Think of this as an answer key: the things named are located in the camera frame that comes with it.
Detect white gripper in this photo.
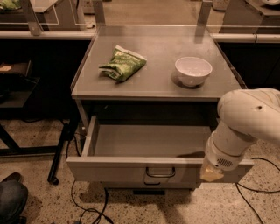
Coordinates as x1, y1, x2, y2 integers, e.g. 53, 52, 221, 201
199, 121, 256, 182

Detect grey top drawer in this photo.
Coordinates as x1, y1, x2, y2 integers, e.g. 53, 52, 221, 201
66, 115, 255, 185

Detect grey drawer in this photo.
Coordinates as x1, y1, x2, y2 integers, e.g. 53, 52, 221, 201
66, 115, 255, 185
101, 182, 201, 189

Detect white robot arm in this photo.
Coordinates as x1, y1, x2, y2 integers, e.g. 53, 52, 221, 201
200, 88, 280, 181

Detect grey middle drawer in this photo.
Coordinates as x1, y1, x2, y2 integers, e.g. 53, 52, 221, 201
101, 182, 201, 189

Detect grey drawer cabinet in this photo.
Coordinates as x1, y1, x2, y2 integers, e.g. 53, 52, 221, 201
70, 24, 249, 196

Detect white ceramic bowl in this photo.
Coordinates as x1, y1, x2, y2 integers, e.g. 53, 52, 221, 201
175, 57, 213, 87

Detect green chip bag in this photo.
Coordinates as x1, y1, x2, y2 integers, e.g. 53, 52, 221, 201
99, 45, 147, 82

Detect dark shoe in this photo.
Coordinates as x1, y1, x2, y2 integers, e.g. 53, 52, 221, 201
3, 172, 22, 183

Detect person leg in jeans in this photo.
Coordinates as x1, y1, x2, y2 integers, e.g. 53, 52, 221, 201
0, 180, 28, 224

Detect black table stand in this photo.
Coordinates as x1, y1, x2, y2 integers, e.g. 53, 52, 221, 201
0, 60, 80, 186

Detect clear acrylic guard panel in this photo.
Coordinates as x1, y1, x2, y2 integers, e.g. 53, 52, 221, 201
0, 0, 86, 32

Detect black cable right floor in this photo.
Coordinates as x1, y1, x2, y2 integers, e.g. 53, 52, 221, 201
234, 157, 280, 224

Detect black cable floor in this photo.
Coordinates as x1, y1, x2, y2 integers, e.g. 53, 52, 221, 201
234, 157, 280, 224
65, 128, 115, 224

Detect black cable left floor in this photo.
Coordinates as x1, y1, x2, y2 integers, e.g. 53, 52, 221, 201
65, 128, 115, 224

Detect white horizontal rail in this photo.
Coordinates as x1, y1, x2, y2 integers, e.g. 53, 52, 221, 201
0, 30, 95, 40

